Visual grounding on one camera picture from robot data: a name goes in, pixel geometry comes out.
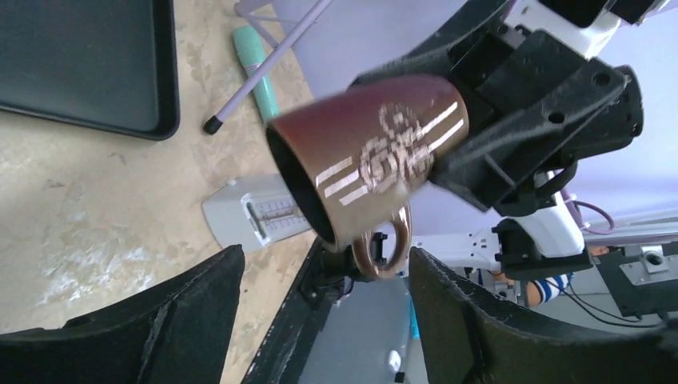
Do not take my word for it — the teal handled tool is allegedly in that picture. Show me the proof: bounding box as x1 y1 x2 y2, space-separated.
232 25 280 123

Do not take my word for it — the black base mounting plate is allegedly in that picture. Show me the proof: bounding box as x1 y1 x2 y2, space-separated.
241 240 339 384

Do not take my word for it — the black plastic tray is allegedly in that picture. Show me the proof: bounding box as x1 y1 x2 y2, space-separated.
1 0 180 141

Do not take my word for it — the person in striped shirt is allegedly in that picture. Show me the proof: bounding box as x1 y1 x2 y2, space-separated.
521 244 610 309

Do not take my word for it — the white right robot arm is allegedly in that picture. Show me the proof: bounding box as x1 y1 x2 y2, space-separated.
355 1 656 280

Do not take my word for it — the music stand tripod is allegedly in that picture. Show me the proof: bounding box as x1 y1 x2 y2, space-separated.
202 0 332 135

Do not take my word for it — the brown ribbed mug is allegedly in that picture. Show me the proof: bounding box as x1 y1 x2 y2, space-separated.
265 74 469 280

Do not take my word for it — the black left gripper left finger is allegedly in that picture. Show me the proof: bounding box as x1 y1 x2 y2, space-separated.
1 245 245 383

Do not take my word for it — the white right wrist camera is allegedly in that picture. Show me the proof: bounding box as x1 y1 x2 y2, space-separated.
505 0 677 58

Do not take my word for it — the white metronome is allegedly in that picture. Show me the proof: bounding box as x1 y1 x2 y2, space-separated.
202 174 310 252

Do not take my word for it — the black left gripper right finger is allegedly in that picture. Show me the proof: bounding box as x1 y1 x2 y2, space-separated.
409 247 677 383

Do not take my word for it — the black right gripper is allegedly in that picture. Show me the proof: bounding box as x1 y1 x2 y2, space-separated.
351 0 644 217

